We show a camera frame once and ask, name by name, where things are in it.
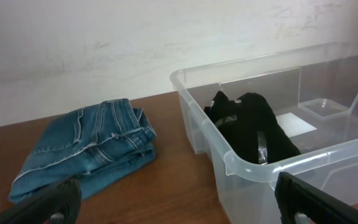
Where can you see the dark blue folded jeans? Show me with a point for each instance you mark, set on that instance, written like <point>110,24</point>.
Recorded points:
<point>97,144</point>

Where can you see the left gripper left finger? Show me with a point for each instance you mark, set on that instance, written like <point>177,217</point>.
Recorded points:
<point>56,203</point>

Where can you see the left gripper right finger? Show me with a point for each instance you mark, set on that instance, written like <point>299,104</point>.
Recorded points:
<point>300,202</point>

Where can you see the clear plastic storage bin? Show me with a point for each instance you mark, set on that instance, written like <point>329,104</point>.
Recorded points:
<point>318,84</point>

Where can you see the black garment with tape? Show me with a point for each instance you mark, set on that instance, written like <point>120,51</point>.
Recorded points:
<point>240,121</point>

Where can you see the white label in bin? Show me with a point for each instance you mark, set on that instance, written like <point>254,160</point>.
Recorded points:
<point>293,125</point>

